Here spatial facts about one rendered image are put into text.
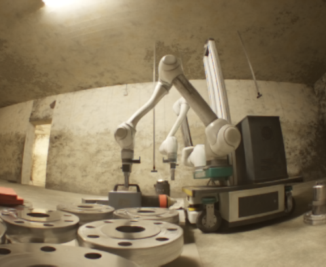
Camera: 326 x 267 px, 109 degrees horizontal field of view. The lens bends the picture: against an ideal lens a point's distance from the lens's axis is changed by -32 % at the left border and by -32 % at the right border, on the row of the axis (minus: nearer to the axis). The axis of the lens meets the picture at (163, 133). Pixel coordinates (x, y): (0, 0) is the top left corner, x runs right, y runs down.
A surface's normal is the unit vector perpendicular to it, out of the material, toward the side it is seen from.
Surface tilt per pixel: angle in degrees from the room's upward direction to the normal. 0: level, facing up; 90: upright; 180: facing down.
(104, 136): 90
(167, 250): 90
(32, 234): 90
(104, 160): 90
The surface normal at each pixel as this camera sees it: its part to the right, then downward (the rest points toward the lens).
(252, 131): -0.01, -0.28
